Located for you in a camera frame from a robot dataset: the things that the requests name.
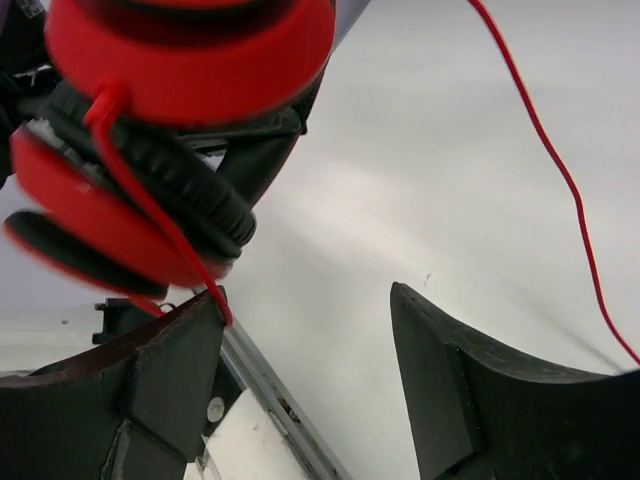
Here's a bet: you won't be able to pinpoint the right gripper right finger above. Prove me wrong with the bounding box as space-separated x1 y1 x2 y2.
390 283 639 480

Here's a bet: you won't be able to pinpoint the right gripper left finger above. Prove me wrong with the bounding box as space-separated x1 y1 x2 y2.
1 293 224 479

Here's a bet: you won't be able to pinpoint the red headphone cable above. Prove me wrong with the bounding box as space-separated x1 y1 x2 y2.
84 0 640 369

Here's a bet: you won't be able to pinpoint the red black headphones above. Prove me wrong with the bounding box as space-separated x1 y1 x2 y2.
3 1 336 300

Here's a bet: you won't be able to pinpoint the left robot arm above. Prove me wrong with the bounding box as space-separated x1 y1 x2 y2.
1 1 61 182

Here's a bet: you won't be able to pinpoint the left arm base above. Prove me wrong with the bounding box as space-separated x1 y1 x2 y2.
92 298 176 345

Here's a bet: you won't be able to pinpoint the aluminium rail frame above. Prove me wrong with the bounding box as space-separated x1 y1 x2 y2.
221 322 352 479

